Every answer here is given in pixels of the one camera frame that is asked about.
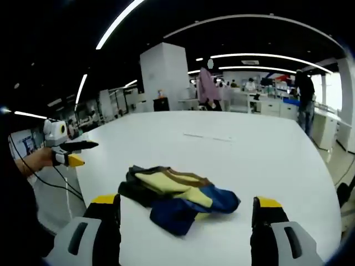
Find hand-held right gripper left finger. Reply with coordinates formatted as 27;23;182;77
44;193;122;266

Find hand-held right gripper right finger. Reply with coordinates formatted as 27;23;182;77
250;196;324;266

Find yellow blue grey garment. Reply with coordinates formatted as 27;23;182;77
118;165;241;237

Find person's left hand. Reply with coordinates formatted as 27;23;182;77
34;148;56;170

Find short straight ceiling light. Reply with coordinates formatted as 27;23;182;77
74;73;88;105

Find person's dark clothing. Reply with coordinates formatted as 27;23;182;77
0;110;56;266

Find black office chair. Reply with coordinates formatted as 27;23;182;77
336;177;355;219

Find small black cabinet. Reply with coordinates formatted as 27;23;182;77
153;97;170;112

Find white square column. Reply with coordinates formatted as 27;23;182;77
337;57;355;155
140;42;189;112

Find long straight ceiling light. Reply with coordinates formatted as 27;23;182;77
95;0;146;50

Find row of white office desks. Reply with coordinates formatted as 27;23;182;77
221;88;300;120

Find curved ceiling light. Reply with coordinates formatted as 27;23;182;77
210;53;333;74

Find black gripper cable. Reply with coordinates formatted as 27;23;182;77
8;134;85;202

